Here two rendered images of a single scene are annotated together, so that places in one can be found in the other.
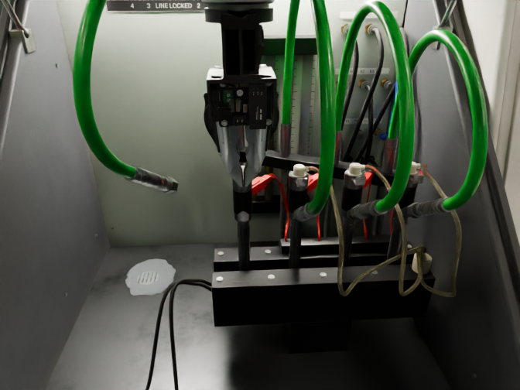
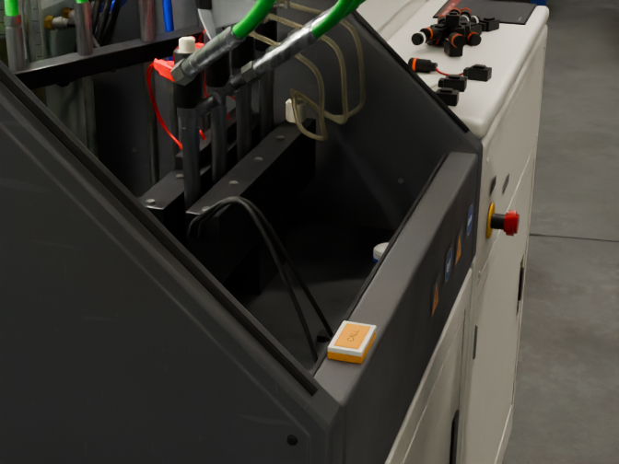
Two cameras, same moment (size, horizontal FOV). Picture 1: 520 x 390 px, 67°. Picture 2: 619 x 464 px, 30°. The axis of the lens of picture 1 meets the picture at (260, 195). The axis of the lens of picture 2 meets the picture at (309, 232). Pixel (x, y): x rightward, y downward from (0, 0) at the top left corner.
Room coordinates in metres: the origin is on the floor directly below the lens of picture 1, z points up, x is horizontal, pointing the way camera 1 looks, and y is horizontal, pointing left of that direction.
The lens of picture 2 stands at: (-0.03, 1.06, 1.44)
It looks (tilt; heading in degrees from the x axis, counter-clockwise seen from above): 24 degrees down; 291
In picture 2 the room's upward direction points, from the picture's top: straight up
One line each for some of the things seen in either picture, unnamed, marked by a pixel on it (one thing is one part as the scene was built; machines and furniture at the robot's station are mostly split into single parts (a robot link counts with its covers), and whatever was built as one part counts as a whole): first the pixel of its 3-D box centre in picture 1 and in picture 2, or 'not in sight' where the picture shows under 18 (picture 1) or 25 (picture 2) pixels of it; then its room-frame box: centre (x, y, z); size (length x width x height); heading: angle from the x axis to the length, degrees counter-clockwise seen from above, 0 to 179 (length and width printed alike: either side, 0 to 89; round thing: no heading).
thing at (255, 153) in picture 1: (255, 158); not in sight; (0.45, 0.01, 1.19); 0.06 x 0.03 x 0.09; 4
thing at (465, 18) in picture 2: not in sight; (457, 25); (0.40, -0.72, 1.01); 0.23 x 0.11 x 0.06; 94
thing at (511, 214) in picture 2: not in sight; (503, 222); (0.25, -0.44, 0.80); 0.05 x 0.04 x 0.05; 94
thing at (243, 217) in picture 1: (244, 241); (200, 148); (0.49, 0.02, 1.03); 0.05 x 0.03 x 0.21; 4
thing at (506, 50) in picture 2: not in sight; (451, 55); (0.40, -0.68, 0.97); 0.70 x 0.22 x 0.03; 94
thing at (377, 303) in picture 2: not in sight; (403, 316); (0.26, 0.01, 0.87); 0.62 x 0.04 x 0.16; 94
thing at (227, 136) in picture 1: (230, 159); (230, 9); (0.45, 0.04, 1.19); 0.06 x 0.03 x 0.09; 4
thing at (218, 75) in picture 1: (241, 69); not in sight; (0.44, 0.02, 1.29); 0.09 x 0.08 x 0.12; 4
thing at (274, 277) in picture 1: (316, 297); (233, 214); (0.51, -0.09, 0.91); 0.34 x 0.10 x 0.15; 94
